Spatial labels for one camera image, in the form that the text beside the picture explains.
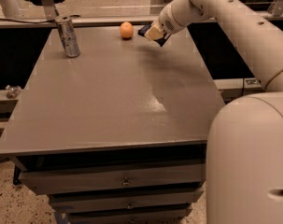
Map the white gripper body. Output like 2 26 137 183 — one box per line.
158 4 182 35

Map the blue rxbar blueberry wrapper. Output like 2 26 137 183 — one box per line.
137 24 170 47

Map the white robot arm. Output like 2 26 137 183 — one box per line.
145 0 283 224

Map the orange fruit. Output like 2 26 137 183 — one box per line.
120 21 134 39

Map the silver energy drink can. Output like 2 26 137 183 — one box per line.
55 16 80 58

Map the grey drawer cabinet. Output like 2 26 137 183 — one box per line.
0 23 226 224

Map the small crumpled foil object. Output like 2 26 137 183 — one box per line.
6 85 21 99

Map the middle grey drawer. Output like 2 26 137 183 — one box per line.
50 184 203 214

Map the grey drawer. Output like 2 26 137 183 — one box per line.
50 184 203 214
19 160 205 195
67 204 191 224

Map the top grey drawer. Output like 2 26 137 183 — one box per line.
19 160 205 195

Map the bottom grey drawer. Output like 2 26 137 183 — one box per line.
67 204 191 224

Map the grey metal rail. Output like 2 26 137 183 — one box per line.
0 11 283 29

